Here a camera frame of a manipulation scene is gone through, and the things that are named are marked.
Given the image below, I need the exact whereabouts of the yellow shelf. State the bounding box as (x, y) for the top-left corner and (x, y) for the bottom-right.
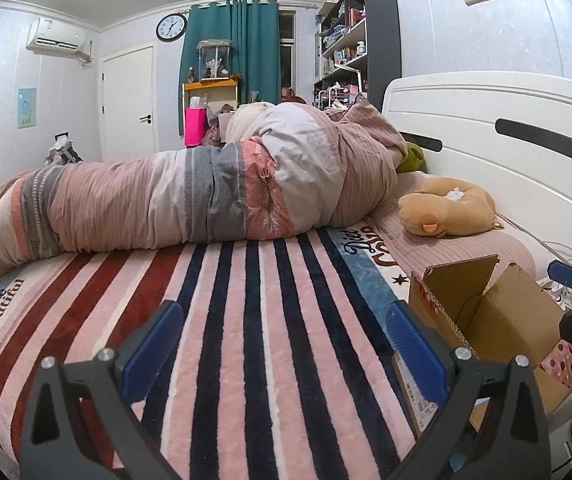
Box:
(183, 79), (241, 131)

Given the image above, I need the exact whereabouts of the brown plush toy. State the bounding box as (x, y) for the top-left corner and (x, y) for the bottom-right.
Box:
(397, 177), (498, 238)

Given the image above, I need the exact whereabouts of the teal curtain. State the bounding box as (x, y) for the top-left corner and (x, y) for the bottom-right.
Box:
(178, 0), (281, 136)

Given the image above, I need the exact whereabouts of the black bookshelf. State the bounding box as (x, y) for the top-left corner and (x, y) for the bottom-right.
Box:
(312, 0), (401, 111)

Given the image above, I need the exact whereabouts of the window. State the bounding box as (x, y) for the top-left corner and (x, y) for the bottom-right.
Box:
(278, 10), (297, 101)

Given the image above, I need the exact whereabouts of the glass display case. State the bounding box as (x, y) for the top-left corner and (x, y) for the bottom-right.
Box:
(197, 39), (231, 80)

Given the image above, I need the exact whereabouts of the white door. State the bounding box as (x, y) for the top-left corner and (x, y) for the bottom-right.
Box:
(100, 45), (159, 163)

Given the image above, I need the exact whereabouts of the pink ribbed pillow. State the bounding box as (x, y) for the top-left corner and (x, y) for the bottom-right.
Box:
(368, 170), (539, 286)

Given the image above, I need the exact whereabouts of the green plush toy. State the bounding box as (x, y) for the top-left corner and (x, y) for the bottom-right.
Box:
(397, 141), (427, 175)

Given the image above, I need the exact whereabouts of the grey white plush toy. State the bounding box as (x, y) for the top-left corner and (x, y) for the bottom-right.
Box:
(46, 132), (84, 166)

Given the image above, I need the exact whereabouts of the pink grey patterned quilt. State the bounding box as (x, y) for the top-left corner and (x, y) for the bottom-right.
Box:
(0, 92), (409, 283)

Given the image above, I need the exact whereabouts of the round wall clock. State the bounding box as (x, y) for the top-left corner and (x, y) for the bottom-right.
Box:
(156, 13), (188, 42)

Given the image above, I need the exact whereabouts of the white air conditioner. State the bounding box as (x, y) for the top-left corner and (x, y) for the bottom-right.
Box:
(26, 17), (92, 56)

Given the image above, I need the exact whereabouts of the striped plush blanket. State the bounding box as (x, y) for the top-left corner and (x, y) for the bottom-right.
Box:
(0, 225), (421, 480)

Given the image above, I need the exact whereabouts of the pink polka dot cloth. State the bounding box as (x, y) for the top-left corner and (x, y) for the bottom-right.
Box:
(541, 340), (572, 388)

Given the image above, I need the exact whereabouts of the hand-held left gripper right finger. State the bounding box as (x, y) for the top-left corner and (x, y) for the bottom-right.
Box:
(386, 301), (552, 480)

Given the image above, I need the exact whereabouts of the white bed headboard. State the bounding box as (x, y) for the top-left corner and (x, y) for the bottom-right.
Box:
(381, 72), (572, 281)

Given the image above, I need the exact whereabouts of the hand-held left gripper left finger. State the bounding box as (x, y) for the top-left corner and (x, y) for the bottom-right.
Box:
(20, 301), (185, 480)

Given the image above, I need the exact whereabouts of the white desk lamp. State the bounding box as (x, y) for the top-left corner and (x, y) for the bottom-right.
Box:
(338, 65), (367, 98)

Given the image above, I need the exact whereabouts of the brown cardboard box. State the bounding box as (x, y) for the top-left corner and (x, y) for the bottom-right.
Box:
(391, 254), (572, 441)

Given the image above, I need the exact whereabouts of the cream pillow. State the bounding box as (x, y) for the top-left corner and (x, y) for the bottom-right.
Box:
(226, 101), (277, 143)

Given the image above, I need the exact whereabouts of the small wall poster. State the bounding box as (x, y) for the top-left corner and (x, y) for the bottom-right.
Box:
(18, 87), (37, 129)

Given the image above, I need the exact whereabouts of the pink paper bag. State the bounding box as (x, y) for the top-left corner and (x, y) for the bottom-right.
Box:
(184, 107), (207, 148)

